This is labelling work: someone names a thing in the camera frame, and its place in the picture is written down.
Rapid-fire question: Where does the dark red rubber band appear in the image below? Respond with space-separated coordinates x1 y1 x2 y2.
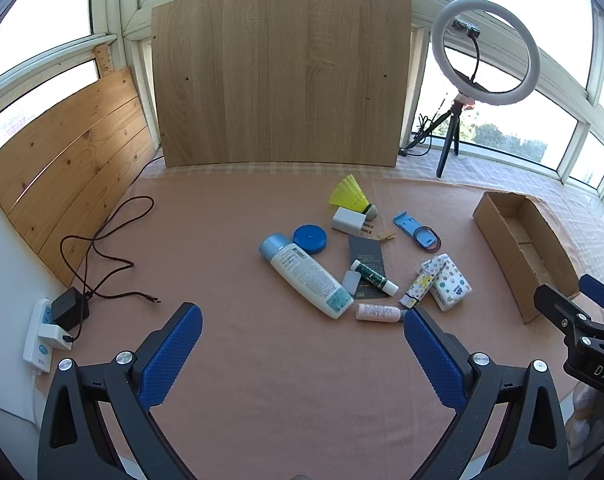
413 226 440 251

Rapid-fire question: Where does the white charger plug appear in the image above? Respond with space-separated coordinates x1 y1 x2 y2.
331 206 374 237

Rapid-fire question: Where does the black power adapter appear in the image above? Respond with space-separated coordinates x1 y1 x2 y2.
51 287 90 331

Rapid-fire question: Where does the cardboard box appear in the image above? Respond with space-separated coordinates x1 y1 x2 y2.
472 191 580 325

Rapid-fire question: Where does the small black webcam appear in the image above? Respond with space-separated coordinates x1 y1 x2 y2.
452 17 483 83

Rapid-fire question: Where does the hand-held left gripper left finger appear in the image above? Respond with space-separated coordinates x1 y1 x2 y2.
37 302 204 480

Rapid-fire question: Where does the checkered cloth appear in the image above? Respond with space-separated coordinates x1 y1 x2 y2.
142 152 604 281

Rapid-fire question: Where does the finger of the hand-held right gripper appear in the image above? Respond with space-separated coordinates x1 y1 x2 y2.
534 284 604 348
578 274 604 328

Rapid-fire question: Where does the person's right hand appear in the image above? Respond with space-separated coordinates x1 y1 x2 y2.
568 385 604 453

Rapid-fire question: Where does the dark grey card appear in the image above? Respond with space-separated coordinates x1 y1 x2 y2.
346 236 389 302

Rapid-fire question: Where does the black ring light cable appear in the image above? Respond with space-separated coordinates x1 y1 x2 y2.
399 97 453 157

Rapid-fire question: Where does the light oak wooden board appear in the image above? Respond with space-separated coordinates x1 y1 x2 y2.
151 0 414 168

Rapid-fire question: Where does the green lip balm tube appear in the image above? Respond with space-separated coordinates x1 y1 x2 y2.
350 259 399 296

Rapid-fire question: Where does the small pink bottle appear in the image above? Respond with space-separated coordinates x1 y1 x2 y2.
356 302 408 323

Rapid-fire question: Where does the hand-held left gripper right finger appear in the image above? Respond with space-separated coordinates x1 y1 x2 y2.
403 305 570 480

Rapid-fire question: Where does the white bottle with blue cap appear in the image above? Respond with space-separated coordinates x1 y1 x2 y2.
259 233 355 320

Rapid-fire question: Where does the blue plastic holder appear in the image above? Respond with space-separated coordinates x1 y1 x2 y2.
393 211 442 252

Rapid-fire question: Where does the white power strip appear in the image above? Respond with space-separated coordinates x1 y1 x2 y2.
23 299 78 373

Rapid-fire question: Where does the white patterned tissue pack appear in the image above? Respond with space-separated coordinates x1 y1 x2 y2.
421 253 473 312

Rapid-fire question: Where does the blue round tape measure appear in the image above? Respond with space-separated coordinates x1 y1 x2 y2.
292 224 328 253

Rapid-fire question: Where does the white ring light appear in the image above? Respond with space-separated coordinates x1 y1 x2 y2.
431 0 541 107

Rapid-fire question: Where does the pine plank panel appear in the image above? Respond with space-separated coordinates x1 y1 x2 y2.
0 66 158 286

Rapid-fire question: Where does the yellow plastic shuttlecock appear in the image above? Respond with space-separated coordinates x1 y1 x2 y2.
328 174 379 221

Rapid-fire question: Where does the black tripod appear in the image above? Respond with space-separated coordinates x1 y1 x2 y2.
399 97 465 178

